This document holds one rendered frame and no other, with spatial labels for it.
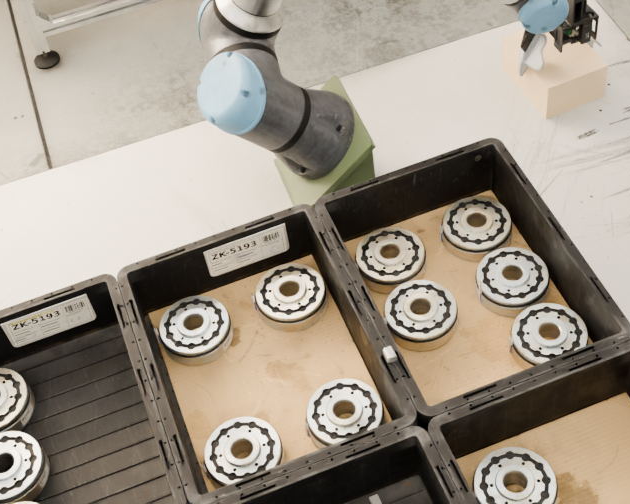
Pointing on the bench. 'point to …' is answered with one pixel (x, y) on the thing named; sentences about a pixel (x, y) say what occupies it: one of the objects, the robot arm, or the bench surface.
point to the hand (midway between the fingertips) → (553, 60)
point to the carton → (557, 75)
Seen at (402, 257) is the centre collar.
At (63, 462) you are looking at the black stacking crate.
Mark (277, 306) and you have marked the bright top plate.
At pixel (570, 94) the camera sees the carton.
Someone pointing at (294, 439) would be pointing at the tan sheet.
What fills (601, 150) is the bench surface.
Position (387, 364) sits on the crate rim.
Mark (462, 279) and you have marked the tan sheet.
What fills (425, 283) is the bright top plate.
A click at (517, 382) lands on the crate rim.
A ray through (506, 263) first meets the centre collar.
